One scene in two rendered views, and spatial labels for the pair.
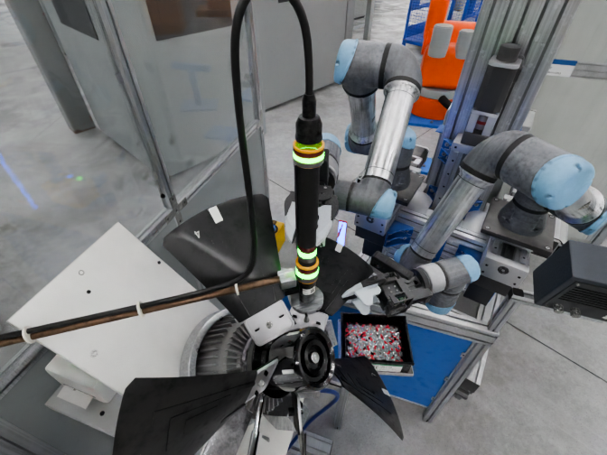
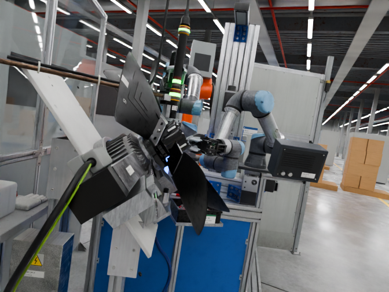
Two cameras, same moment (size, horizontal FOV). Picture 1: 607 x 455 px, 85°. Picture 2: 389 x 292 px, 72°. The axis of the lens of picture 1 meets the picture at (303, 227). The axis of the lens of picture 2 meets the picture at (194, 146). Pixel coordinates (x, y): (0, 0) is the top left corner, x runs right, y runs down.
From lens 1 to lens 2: 0.90 m
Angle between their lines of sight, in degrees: 43
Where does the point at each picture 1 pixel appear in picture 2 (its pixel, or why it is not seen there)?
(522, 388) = not seen: outside the picture
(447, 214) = (223, 127)
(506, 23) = (228, 80)
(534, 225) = (261, 161)
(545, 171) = (257, 94)
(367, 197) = (190, 101)
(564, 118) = not seen: hidden behind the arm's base
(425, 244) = not seen: hidden behind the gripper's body
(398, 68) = (193, 70)
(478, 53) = (219, 92)
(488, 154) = (235, 97)
